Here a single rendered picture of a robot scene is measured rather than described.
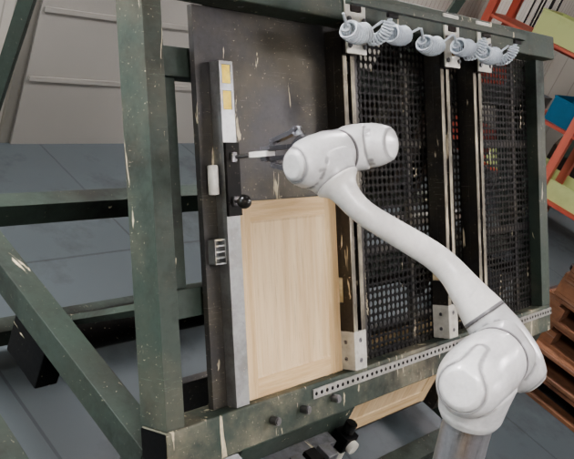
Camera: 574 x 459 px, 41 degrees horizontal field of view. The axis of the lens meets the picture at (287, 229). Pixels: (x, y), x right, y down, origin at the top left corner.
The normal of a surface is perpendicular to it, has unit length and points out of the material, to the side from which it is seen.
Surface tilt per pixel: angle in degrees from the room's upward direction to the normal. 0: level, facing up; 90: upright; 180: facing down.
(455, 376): 86
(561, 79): 90
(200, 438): 58
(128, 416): 0
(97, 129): 90
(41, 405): 0
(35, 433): 0
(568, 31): 90
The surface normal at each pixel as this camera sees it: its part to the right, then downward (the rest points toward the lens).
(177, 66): 0.73, 0.01
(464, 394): -0.55, 0.05
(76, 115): 0.65, 0.54
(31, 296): 0.35, -0.84
